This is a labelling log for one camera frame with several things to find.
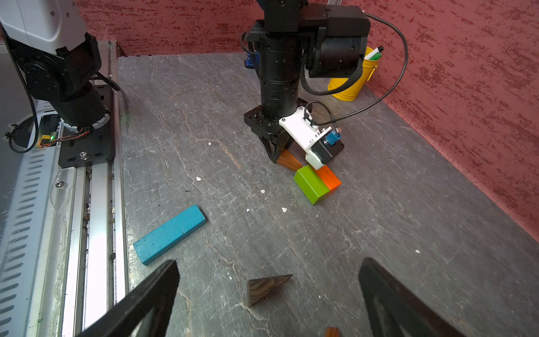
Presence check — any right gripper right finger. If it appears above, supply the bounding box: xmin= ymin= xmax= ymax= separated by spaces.
xmin=359 ymin=258 xmax=463 ymax=336

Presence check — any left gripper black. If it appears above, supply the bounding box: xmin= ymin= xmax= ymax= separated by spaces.
xmin=244 ymin=98 xmax=307 ymax=163

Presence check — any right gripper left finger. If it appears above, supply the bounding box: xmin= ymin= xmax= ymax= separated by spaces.
xmin=79 ymin=260 xmax=181 ymax=336

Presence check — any orange brown triangle block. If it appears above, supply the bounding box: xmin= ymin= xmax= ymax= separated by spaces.
xmin=276 ymin=149 xmax=303 ymax=172

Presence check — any green rectangular block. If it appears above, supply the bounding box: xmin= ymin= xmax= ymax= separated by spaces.
xmin=294 ymin=165 xmax=330 ymax=205

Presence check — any reddish brown triangle block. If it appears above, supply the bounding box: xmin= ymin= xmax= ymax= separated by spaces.
xmin=324 ymin=327 xmax=340 ymax=337

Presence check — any orange rectangular block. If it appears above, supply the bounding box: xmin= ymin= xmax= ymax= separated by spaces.
xmin=316 ymin=165 xmax=342 ymax=194

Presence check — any dark wood triangle block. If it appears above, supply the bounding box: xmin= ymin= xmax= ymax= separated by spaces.
xmin=246 ymin=275 xmax=293 ymax=308

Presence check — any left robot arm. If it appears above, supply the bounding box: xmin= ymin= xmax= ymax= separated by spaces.
xmin=1 ymin=1 xmax=371 ymax=169

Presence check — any blue stapler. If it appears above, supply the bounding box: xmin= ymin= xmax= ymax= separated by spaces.
xmin=244 ymin=53 xmax=260 ymax=70

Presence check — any teal long block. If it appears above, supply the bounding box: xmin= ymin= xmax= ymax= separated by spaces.
xmin=133 ymin=205 xmax=206 ymax=265

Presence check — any yellow pencil cup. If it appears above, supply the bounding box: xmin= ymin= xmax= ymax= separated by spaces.
xmin=327 ymin=45 xmax=382 ymax=103

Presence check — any green white marker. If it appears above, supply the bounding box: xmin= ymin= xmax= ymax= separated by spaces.
xmin=364 ymin=46 xmax=384 ymax=61

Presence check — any aluminium mounting rail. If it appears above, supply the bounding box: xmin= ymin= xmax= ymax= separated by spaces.
xmin=58 ymin=39 xmax=129 ymax=337

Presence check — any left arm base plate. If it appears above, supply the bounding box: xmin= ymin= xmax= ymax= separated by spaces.
xmin=58 ymin=85 xmax=115 ymax=169

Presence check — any white slotted cable duct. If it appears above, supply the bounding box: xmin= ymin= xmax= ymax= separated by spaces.
xmin=1 ymin=148 xmax=59 ymax=336

